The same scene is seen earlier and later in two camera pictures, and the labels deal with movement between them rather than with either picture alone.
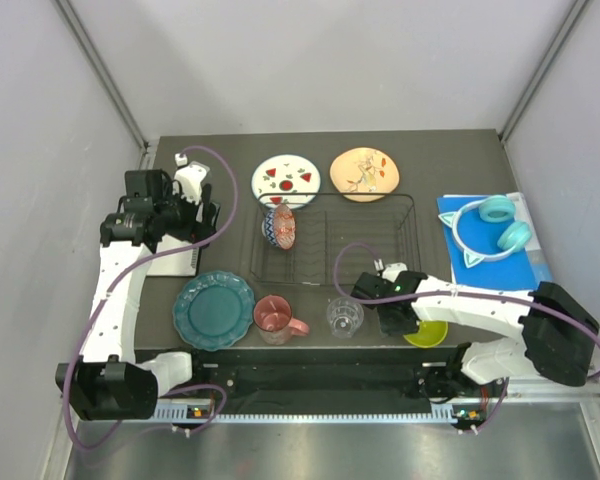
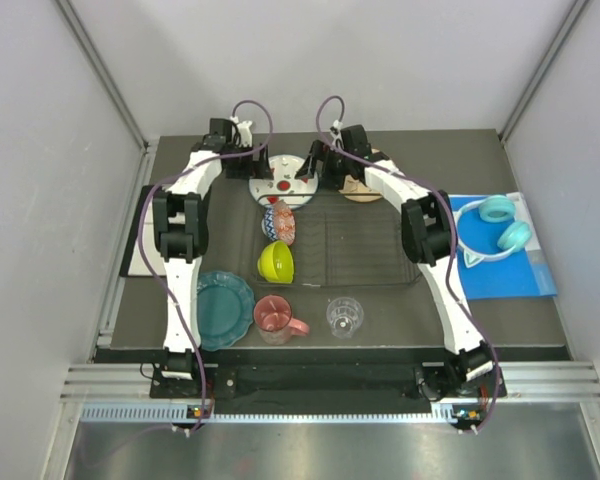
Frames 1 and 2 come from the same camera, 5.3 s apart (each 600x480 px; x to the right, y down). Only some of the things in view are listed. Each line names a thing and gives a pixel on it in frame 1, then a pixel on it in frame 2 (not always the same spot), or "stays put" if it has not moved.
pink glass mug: (273, 320) stays put
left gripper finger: (206, 202) to (261, 169)
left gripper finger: (210, 217) to (239, 168)
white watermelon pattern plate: (286, 179) stays put
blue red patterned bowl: (279, 225) stays put
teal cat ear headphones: (513, 235) stays put
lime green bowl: (430, 333) to (276, 263)
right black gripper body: (391, 327) to (348, 159)
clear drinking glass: (345, 316) stays put
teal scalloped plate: (213, 309) stays put
